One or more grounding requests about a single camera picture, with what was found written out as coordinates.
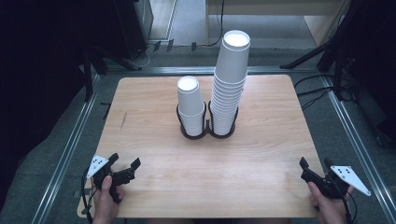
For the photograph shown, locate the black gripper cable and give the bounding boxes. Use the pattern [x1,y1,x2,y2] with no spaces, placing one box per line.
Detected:
[340,186,359,224]
[79,167,95,224]

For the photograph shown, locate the person's right hand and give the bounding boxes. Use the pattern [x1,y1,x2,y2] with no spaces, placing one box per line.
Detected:
[307,181,356,224]

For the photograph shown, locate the metal floor rail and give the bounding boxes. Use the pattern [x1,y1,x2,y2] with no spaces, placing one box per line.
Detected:
[320,74,396,224]
[31,74,101,224]
[106,65,325,76]

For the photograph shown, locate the black double cup holder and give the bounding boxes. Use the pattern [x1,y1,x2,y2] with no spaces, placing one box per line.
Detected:
[176,101,240,140]

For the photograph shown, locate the black tripod stand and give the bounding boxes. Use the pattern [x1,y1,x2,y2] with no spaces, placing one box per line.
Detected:
[81,46,143,103]
[279,0,363,101]

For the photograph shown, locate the tall stack of white cups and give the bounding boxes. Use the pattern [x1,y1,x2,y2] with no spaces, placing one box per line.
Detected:
[210,29,251,136]

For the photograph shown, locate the black floor cables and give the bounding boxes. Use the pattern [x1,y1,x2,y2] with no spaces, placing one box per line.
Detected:
[293,73,334,110]

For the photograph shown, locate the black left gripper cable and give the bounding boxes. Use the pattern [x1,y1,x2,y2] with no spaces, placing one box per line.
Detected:
[79,167,95,224]

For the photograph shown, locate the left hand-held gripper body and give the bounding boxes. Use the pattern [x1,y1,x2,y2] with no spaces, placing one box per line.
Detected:
[86,154,136,204]

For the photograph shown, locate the black hanging cable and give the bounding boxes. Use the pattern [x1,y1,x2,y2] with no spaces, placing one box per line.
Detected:
[206,0,226,48]

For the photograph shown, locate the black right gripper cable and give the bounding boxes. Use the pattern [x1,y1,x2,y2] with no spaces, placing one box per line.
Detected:
[340,186,359,224]

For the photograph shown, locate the short stack of white cups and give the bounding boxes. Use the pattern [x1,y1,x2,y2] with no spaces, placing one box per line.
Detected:
[177,76,206,137]

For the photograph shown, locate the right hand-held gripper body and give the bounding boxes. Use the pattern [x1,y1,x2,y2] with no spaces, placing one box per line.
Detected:
[300,165,372,200]

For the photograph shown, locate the person's left hand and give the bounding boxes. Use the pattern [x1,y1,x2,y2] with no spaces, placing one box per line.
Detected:
[92,175,125,224]

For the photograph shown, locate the light wooden desk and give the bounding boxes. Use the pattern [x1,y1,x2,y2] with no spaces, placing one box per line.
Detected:
[205,0,350,48]

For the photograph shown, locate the dark computer tower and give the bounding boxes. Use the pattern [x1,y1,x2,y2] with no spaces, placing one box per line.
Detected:
[113,0,154,61]

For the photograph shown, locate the white floor cable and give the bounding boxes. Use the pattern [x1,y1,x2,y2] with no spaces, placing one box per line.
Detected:
[135,43,157,68]

